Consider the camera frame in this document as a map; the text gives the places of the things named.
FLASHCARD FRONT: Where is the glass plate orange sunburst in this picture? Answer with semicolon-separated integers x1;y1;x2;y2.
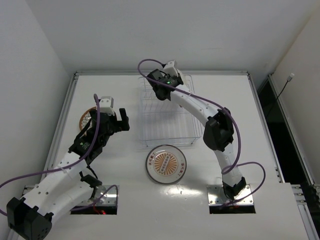
145;144;187;185

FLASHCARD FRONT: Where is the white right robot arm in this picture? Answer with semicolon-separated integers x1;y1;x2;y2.
146;69;246;200

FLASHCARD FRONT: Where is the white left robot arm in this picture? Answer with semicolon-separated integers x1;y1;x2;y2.
5;107;130;240

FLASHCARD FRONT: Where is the left floral brown-rim plate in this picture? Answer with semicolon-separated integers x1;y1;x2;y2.
78;106;96;130

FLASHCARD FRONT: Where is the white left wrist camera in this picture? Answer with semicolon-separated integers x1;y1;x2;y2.
99;96;115;116

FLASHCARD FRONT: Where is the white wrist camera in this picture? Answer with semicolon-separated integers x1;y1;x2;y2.
99;96;115;116
162;60;186;84

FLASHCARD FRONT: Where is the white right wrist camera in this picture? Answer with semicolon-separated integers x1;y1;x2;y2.
162;60;186;84

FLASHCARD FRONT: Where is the white wire dish rack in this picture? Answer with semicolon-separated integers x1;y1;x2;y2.
138;76;203;148

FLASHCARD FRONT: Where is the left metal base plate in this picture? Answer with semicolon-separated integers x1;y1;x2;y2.
94;185;118;207

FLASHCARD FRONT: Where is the metal base plate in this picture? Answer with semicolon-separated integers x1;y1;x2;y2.
94;185;118;207
206;185;254;207

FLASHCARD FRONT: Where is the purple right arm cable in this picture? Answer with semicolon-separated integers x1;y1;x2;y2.
137;58;267;207

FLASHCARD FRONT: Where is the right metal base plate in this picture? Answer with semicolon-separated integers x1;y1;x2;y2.
206;185;254;207

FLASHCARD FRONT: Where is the black wall cable white plug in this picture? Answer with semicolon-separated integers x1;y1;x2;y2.
275;72;295;101

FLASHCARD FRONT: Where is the aluminium frame rail right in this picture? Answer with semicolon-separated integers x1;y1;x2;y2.
265;74;320;240

